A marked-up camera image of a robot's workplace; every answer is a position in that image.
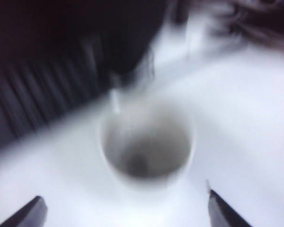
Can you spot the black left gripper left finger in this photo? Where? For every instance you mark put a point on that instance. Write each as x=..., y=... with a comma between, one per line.
x=28, y=215

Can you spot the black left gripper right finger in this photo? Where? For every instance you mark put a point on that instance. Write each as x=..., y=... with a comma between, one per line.
x=222, y=212

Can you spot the white mug with 12 print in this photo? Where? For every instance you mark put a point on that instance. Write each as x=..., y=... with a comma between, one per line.
x=144, y=146

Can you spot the dark computer keyboard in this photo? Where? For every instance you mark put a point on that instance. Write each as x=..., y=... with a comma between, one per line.
x=38, y=99

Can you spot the black AOC computer monitor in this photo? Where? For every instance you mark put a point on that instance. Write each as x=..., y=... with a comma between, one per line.
x=73, y=28

